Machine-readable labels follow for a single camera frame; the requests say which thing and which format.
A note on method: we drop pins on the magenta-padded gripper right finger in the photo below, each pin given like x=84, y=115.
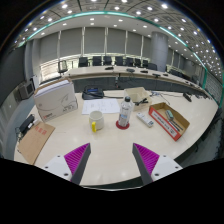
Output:
x=146, y=158

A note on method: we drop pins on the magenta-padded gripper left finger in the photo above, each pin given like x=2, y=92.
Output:
x=77, y=158

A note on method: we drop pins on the clear plastic water bottle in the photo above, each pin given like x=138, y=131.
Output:
x=125, y=113

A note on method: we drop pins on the white remote control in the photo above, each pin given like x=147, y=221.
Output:
x=145, y=119

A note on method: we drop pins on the open cardboard box red side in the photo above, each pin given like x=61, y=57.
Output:
x=163, y=121

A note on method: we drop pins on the flat brown cardboard sheet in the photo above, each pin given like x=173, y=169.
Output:
x=33, y=143

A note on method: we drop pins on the white printed paper sheet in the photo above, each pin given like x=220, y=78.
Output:
x=100, y=106

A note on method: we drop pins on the black tool in organizer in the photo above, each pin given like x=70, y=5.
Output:
x=141, y=101

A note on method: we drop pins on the black electronic device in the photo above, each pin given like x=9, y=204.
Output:
x=26, y=122

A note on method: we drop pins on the large white cardboard box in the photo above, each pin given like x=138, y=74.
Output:
x=55, y=100

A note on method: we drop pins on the beige desk organizer tray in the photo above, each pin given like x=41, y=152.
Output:
x=135, y=94

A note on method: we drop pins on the black desk phone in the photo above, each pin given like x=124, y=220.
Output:
x=92, y=93

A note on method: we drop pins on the grey old monitor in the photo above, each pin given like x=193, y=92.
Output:
x=26, y=90

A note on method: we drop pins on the long curved conference desk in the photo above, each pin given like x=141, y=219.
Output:
x=100, y=71

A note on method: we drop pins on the row of black office chairs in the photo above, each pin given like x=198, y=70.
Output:
x=106, y=61

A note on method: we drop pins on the ceiling lights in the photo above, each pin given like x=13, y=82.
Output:
x=164, y=6

